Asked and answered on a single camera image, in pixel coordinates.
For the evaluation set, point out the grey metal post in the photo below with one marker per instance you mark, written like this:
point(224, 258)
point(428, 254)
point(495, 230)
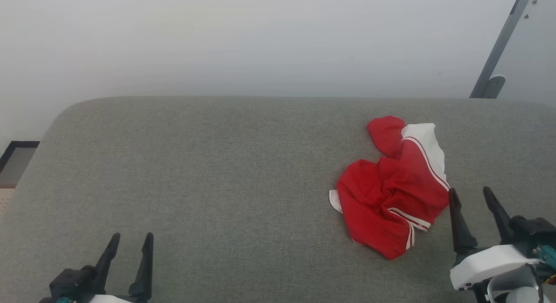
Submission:
point(499, 44)

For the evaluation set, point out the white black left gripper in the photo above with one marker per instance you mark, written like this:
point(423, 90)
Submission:
point(71, 283)

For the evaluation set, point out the red and white jersey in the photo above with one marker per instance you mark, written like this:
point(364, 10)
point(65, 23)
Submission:
point(391, 194)

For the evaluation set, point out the black framed grey panel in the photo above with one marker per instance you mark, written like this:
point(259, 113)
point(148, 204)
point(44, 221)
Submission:
point(8, 153)

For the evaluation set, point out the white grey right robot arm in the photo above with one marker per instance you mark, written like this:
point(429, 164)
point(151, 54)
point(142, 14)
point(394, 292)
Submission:
point(519, 295)

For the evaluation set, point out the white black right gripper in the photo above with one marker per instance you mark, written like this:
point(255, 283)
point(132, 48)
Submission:
point(491, 264)

